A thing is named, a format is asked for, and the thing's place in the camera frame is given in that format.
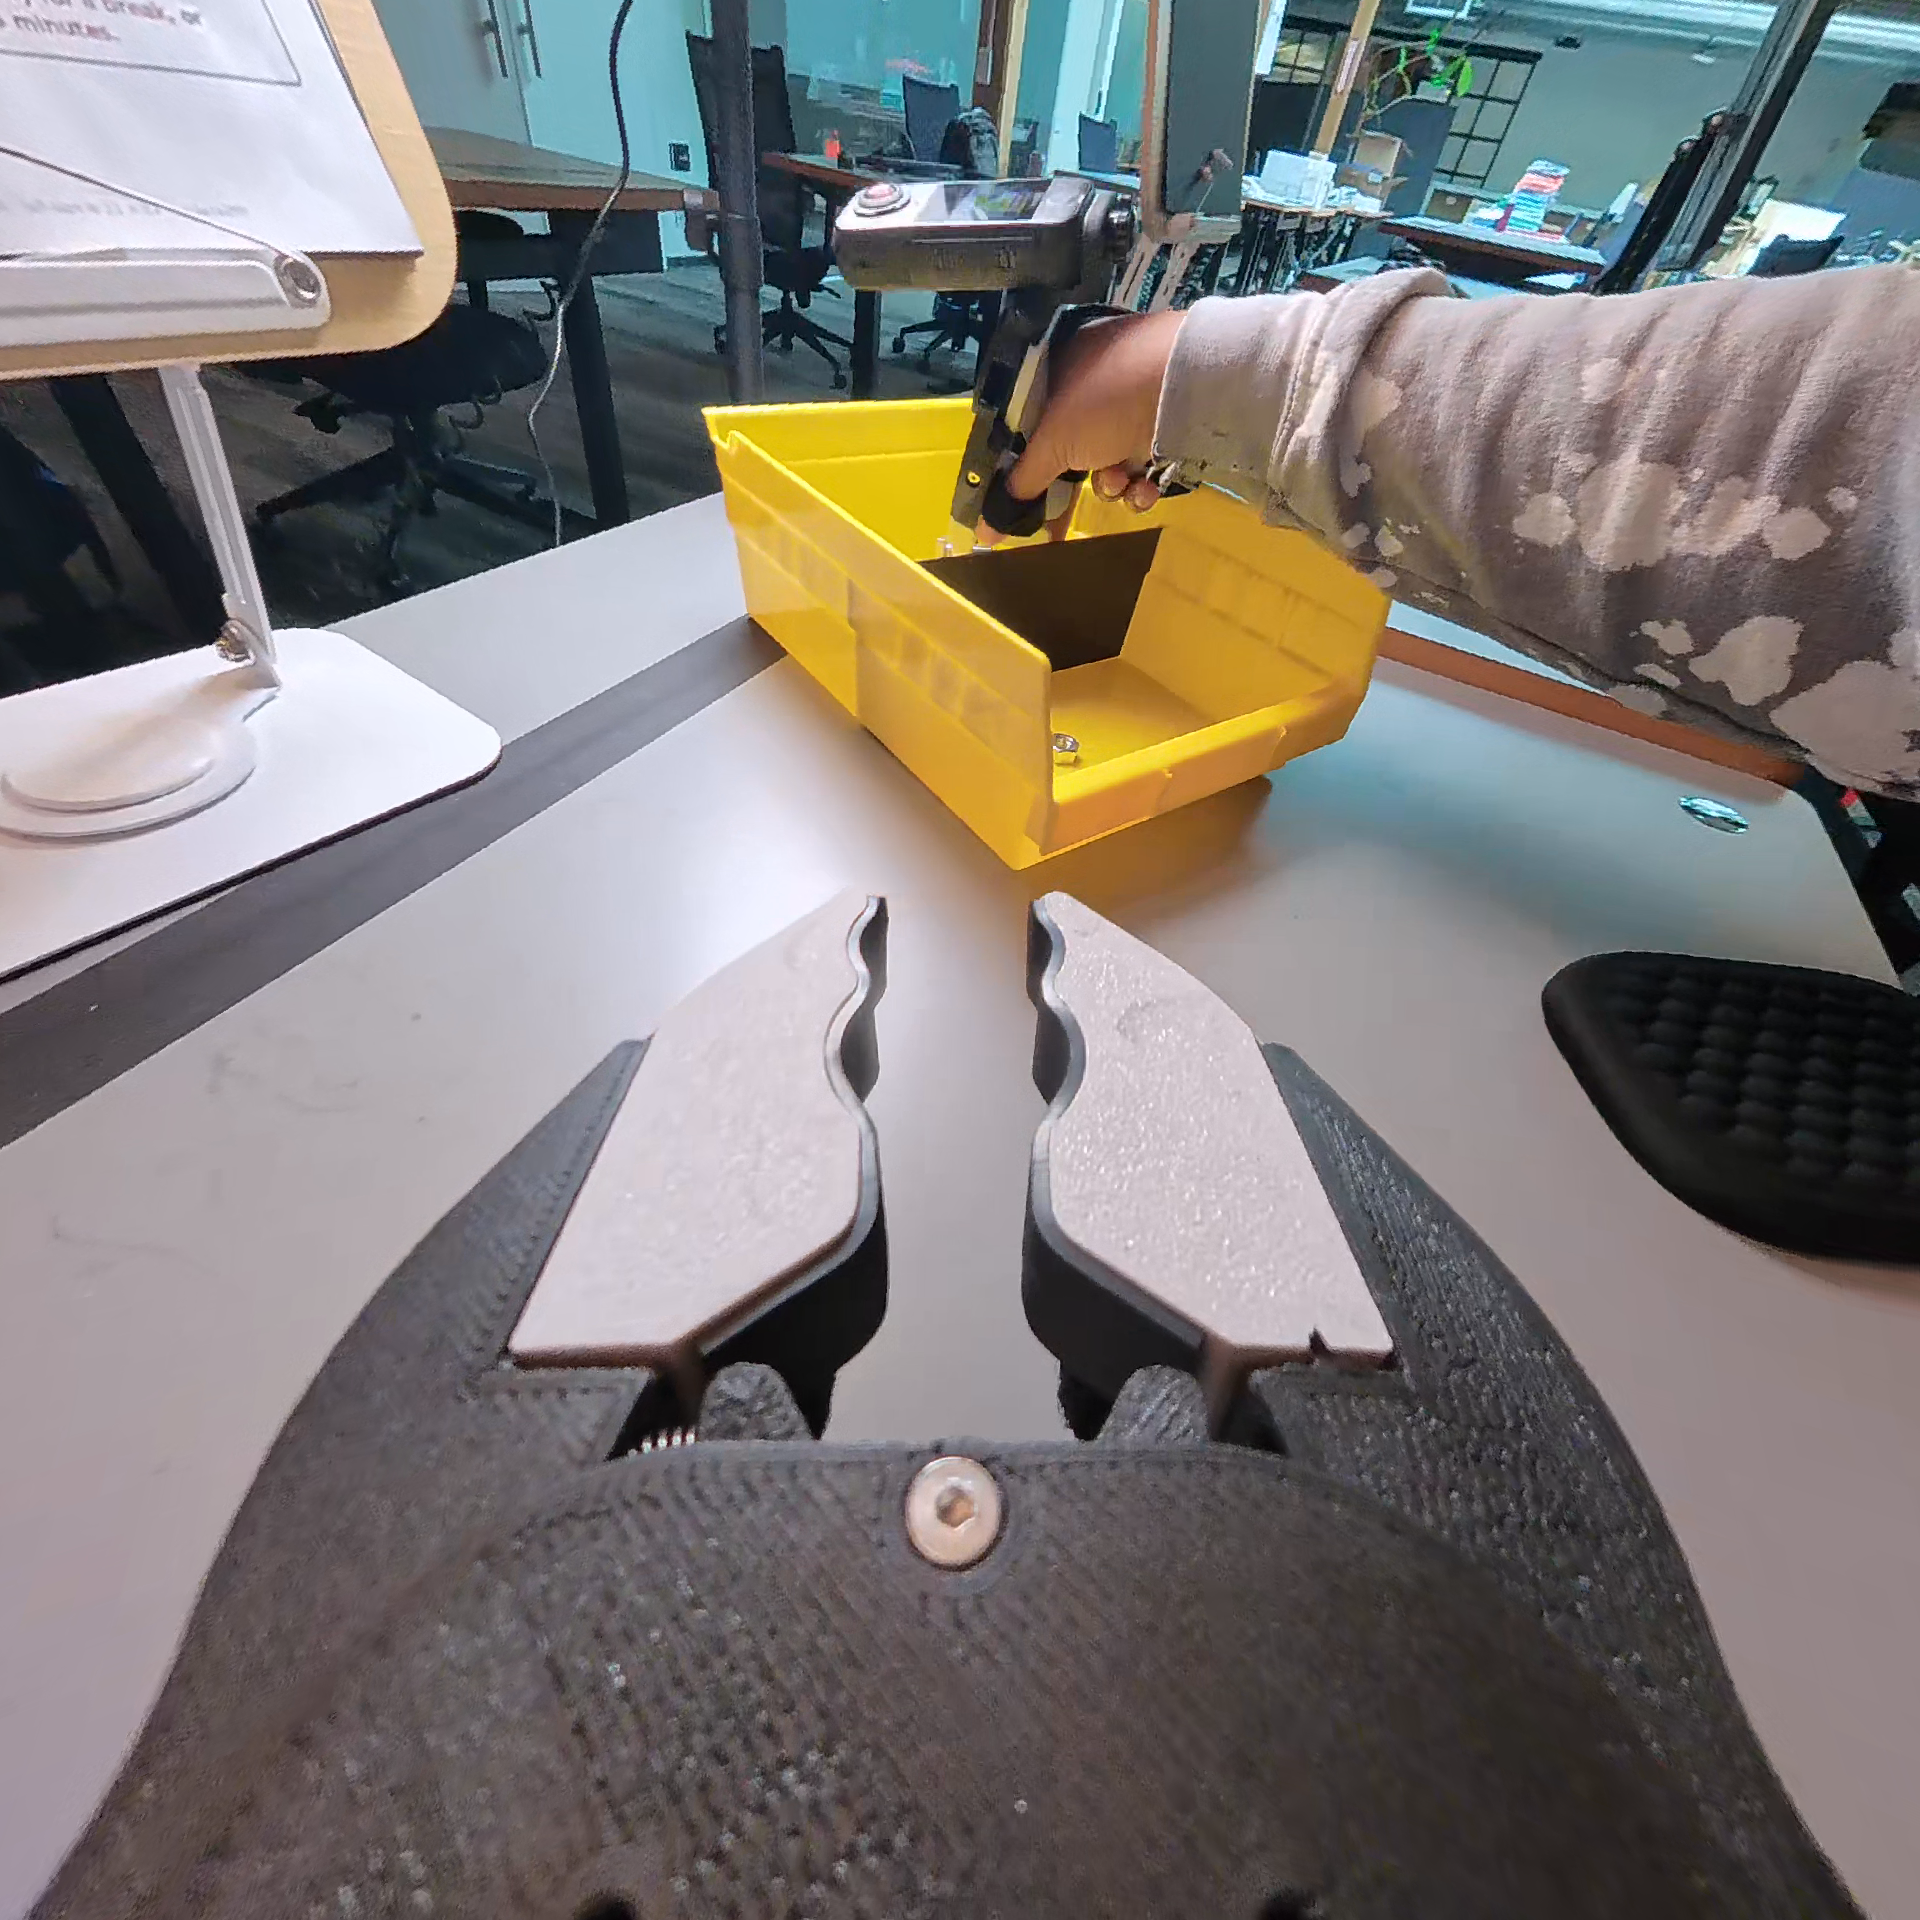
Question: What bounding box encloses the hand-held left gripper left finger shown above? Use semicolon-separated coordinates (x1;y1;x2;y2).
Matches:
507;894;893;1450

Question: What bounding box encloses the thin black monitor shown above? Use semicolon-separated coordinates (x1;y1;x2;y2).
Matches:
1597;105;1740;294

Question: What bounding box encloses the black light stand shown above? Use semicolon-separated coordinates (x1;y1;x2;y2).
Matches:
709;0;767;405

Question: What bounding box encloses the dark wooden desk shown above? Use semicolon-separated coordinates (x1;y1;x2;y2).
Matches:
761;151;977;398
428;126;722;526

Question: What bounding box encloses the person's right hand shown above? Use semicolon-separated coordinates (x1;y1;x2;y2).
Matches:
1005;306;1195;519

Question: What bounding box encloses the person's right forearm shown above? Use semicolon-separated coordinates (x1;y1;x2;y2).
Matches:
1155;268;1920;802

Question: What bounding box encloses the tall black panel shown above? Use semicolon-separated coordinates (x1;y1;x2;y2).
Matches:
1163;0;1260;213

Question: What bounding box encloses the black office chair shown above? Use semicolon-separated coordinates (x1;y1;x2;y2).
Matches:
686;34;849;391
900;76;999;361
255;210;548;588

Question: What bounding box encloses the printed instruction sheet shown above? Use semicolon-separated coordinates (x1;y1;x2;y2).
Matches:
0;0;426;266

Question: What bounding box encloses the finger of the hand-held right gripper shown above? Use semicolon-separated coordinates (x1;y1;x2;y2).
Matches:
947;337;1044;550

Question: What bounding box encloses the large yellow plastic bin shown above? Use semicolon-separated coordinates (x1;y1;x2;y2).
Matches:
702;395;1396;871

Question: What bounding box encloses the wooden panel stand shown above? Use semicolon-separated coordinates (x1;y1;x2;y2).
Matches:
1117;0;1248;311

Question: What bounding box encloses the black bin divider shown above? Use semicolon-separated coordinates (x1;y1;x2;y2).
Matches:
917;526;1163;674

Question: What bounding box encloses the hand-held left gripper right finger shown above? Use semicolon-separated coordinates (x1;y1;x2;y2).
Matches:
1027;892;1402;1435

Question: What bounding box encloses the black power cable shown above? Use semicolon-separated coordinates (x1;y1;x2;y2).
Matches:
525;0;640;543

